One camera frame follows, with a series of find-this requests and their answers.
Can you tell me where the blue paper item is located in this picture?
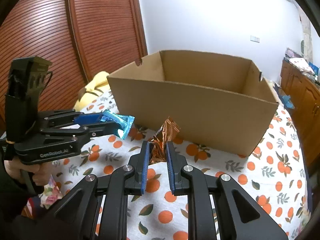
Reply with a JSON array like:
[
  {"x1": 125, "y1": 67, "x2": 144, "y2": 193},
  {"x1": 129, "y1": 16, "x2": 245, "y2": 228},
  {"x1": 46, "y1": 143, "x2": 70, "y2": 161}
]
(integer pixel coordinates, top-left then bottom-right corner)
[{"x1": 279, "y1": 94, "x2": 295, "y2": 109}]

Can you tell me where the folded floral cloth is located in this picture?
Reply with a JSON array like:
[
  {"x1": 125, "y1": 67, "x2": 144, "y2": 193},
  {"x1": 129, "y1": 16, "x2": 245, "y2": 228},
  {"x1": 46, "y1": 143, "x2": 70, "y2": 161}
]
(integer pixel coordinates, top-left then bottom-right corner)
[{"x1": 289, "y1": 57, "x2": 315, "y2": 75}]

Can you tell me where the brown cardboard box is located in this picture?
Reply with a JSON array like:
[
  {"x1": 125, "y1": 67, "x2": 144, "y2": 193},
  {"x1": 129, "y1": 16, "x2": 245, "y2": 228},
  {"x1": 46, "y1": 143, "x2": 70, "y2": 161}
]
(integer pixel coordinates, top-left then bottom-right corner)
[{"x1": 107, "y1": 50, "x2": 279, "y2": 156}]

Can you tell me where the orange print tablecloth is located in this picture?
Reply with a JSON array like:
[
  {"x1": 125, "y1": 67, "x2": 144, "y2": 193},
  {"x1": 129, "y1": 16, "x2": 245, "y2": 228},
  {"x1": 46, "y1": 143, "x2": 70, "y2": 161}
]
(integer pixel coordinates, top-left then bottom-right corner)
[{"x1": 22, "y1": 80, "x2": 313, "y2": 240}]

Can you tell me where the floral beige curtain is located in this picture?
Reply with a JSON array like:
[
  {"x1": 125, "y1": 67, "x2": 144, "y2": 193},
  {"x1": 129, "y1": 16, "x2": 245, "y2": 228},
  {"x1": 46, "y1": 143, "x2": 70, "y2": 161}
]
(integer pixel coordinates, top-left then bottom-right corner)
[{"x1": 298, "y1": 6, "x2": 313, "y2": 63}]

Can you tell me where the yellow plush toy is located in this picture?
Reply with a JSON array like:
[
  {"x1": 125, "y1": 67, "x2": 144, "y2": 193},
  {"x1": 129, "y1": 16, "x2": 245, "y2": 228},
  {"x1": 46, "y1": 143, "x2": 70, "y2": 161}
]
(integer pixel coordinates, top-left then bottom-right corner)
[{"x1": 73, "y1": 71, "x2": 110, "y2": 112}]

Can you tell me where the brown louvered wardrobe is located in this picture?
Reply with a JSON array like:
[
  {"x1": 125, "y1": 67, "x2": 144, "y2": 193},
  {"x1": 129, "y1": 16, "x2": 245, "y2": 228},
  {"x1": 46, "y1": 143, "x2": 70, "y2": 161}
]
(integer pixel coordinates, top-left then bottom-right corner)
[{"x1": 0, "y1": 0, "x2": 149, "y2": 120}]

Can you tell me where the teal blue snack wrapper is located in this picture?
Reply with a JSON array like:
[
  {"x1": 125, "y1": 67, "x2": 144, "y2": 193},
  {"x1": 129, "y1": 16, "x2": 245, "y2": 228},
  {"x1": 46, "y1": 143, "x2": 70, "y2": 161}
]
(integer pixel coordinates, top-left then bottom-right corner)
[{"x1": 101, "y1": 110, "x2": 135, "y2": 139}]

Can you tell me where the wooden sideboard cabinet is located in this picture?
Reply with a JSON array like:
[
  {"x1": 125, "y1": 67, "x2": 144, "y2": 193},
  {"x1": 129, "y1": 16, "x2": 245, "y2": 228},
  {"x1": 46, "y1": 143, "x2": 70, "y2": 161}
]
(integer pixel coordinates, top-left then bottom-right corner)
[{"x1": 280, "y1": 59, "x2": 319, "y2": 170}]

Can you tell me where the white wall switch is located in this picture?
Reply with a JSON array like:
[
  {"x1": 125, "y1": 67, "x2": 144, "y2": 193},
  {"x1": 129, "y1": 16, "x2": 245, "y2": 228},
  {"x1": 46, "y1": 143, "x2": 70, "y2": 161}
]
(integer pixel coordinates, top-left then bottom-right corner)
[{"x1": 250, "y1": 36, "x2": 260, "y2": 43}]

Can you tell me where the copper foil snack wrapper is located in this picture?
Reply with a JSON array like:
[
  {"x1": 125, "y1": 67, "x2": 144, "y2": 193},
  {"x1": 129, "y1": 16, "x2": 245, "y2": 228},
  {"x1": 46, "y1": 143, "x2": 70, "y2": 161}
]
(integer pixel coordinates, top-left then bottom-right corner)
[{"x1": 148, "y1": 117, "x2": 180, "y2": 165}]

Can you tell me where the person's left hand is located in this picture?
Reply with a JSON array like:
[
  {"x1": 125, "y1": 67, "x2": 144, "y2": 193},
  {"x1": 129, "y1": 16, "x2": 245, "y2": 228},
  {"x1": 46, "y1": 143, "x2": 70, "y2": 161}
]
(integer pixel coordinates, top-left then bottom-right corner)
[{"x1": 4, "y1": 158, "x2": 53, "y2": 186}]

